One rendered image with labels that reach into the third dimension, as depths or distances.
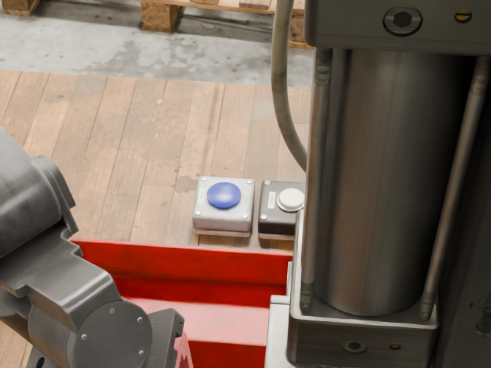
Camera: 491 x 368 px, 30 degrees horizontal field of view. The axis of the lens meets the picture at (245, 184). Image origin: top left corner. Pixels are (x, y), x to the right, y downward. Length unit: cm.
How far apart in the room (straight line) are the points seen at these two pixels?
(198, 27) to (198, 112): 164
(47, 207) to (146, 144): 59
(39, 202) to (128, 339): 11
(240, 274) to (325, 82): 61
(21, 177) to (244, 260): 43
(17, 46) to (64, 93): 160
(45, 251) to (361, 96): 27
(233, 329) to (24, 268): 42
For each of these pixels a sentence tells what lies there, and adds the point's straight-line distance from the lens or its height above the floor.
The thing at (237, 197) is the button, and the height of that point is 94.
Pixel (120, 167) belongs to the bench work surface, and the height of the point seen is 90.
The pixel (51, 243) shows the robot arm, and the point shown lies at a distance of 62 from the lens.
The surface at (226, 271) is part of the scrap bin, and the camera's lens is 101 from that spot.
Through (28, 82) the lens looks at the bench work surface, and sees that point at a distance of 130.
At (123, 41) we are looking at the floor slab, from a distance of 283.
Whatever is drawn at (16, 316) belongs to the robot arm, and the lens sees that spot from 63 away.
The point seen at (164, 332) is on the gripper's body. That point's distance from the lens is 68.
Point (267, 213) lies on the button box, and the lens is 106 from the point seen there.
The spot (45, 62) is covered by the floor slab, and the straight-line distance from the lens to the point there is 279.
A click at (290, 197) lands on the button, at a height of 94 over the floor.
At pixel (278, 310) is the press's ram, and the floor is 118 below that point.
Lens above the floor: 172
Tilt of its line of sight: 47 degrees down
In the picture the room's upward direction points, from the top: straight up
